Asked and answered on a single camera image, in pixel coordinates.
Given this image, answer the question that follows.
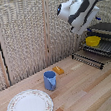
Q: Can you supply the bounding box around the yellow plastic bowl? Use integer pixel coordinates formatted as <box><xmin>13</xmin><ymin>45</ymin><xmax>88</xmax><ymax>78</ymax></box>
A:
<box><xmin>84</xmin><ymin>34</ymin><xmax>104</xmax><ymax>49</ymax></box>

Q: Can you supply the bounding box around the orange rectangular block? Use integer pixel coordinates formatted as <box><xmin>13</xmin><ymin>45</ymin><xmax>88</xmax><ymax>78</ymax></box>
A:
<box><xmin>51</xmin><ymin>64</ymin><xmax>66</xmax><ymax>77</ymax></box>

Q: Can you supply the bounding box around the blue plastic cup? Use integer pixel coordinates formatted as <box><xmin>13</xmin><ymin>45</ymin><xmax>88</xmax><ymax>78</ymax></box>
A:
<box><xmin>42</xmin><ymin>70</ymin><xmax>59</xmax><ymax>92</ymax></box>

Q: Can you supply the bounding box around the woven folding screen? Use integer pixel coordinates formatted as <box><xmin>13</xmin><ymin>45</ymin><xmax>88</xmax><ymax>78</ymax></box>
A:
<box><xmin>0</xmin><ymin>0</ymin><xmax>111</xmax><ymax>94</ymax></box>

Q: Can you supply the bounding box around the white floral-rimmed plate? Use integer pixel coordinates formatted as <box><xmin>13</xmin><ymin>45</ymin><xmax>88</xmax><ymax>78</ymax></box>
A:
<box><xmin>3</xmin><ymin>86</ymin><xmax>55</xmax><ymax>111</ymax></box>

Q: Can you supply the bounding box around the black wire dish rack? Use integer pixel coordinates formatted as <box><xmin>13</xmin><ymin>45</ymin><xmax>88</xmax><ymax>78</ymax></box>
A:
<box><xmin>67</xmin><ymin>19</ymin><xmax>111</xmax><ymax>74</ymax></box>

